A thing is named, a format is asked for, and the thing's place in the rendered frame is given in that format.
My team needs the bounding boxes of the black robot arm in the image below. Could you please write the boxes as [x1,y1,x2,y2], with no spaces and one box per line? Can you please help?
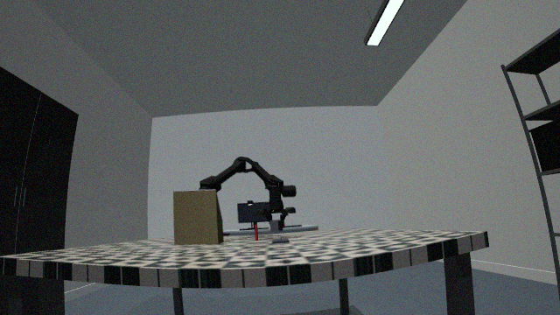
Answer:
[199,157,297,198]

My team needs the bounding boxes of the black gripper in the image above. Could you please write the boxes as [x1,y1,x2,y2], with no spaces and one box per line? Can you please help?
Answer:
[256,197,296,229]

